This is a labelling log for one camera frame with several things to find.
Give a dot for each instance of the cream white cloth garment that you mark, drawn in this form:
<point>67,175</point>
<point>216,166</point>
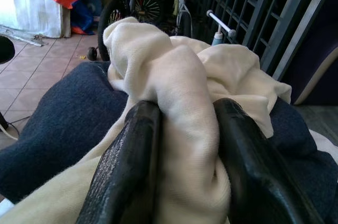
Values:
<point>185,102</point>

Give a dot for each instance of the black kids bicycle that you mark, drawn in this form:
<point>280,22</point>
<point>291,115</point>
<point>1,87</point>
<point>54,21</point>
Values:
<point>113,15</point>

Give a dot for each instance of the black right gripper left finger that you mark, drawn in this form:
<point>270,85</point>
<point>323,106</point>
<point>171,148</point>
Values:
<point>124,160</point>

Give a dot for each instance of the dark bicycle with spoked wheel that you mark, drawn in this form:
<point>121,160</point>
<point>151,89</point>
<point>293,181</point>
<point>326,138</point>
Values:
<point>149,2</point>

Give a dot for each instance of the dark purple cushioned panel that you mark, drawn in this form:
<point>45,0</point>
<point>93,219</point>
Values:
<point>317,57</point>

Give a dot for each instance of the black round object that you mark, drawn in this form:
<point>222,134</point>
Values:
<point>5,49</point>

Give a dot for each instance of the dark blue fleece cloth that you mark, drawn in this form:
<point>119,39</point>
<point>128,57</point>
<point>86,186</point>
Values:
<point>66,118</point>

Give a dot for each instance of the dark metal gate grille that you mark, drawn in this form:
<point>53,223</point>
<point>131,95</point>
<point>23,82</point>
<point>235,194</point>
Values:
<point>253,2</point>

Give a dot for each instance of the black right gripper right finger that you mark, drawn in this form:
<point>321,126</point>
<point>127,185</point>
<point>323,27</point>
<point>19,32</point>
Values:
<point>258,171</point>

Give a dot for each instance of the white curtain sheet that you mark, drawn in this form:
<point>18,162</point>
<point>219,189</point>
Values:
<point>34,12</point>

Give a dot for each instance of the blue plastic bag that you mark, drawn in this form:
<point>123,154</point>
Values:
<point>84,15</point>

